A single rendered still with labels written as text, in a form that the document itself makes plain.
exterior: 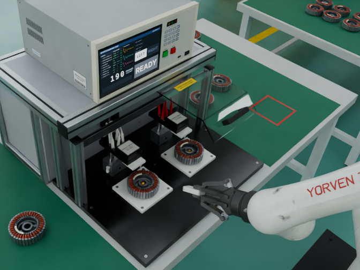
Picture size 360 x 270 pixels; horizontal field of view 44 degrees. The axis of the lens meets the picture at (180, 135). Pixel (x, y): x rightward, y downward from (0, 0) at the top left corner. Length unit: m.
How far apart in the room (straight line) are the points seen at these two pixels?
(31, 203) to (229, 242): 1.20
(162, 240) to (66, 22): 0.73
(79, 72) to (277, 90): 1.12
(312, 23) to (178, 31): 1.55
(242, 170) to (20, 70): 0.86
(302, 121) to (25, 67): 1.18
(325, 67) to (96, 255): 3.02
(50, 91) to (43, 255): 0.50
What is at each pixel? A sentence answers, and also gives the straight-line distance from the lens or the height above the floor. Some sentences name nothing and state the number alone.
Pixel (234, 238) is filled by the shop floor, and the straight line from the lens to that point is 2.45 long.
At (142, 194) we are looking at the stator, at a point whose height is 0.80.
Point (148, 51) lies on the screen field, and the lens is 1.42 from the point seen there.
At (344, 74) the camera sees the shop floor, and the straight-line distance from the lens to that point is 4.03.
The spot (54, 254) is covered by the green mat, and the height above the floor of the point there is 0.75.
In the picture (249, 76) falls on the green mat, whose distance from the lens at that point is 2.25.
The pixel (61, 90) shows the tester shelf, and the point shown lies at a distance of 1.43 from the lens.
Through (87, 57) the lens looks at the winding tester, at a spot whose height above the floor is 1.26.
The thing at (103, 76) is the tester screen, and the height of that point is 1.21.
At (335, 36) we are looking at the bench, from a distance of 2.83.
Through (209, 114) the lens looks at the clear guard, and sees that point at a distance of 1.44.
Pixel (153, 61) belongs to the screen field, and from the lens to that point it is 1.46.
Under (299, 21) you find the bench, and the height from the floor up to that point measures 0.75.
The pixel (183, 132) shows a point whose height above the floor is 0.88.
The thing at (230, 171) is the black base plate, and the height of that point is 0.77.
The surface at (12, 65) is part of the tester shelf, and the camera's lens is 1.56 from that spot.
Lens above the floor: 1.94
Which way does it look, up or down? 41 degrees down
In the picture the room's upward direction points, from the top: 7 degrees clockwise
